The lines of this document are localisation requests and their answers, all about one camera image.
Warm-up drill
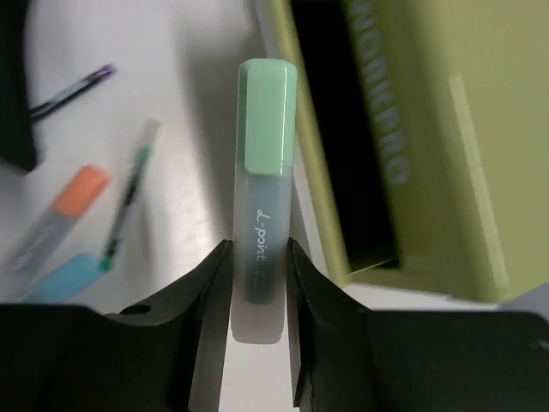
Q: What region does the green highlighter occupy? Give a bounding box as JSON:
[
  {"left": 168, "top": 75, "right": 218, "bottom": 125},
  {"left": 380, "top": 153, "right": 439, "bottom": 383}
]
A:
[{"left": 231, "top": 58, "right": 298, "bottom": 344}]

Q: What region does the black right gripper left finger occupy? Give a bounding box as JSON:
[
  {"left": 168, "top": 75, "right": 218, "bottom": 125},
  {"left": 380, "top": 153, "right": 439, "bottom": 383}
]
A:
[{"left": 1, "top": 240, "right": 233, "bottom": 411}]

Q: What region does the green gel pen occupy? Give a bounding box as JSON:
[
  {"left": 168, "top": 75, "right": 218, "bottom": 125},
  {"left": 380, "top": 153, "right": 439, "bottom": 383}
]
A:
[{"left": 99, "top": 119, "right": 161, "bottom": 272}]

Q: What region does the blue highlighter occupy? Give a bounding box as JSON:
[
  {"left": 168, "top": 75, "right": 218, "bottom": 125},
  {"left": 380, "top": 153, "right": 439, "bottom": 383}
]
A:
[{"left": 15, "top": 253, "right": 103, "bottom": 304}]

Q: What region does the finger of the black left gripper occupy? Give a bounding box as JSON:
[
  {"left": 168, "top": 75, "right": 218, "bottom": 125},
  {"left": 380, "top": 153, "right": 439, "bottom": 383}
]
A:
[{"left": 1, "top": 1, "right": 38, "bottom": 172}]

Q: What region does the green cabinet top drawer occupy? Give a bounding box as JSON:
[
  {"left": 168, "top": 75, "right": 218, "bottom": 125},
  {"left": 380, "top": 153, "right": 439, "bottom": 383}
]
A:
[{"left": 254, "top": 1, "right": 399, "bottom": 287}]

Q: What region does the purple gel pen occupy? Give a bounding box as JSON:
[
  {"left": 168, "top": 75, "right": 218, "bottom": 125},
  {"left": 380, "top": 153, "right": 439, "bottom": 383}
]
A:
[{"left": 30, "top": 64, "right": 117, "bottom": 122}]

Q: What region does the green metal drawer cabinet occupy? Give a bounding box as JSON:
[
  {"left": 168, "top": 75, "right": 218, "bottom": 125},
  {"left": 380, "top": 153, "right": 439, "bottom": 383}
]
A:
[{"left": 252, "top": 0, "right": 549, "bottom": 305}]

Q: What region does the orange highlighter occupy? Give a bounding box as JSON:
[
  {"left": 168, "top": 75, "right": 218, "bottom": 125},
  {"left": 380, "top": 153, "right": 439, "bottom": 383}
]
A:
[{"left": 4, "top": 165, "right": 111, "bottom": 276}]

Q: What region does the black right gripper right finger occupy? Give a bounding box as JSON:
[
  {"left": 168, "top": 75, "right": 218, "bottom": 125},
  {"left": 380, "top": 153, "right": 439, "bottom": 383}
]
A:
[{"left": 286, "top": 239, "right": 548, "bottom": 411}]

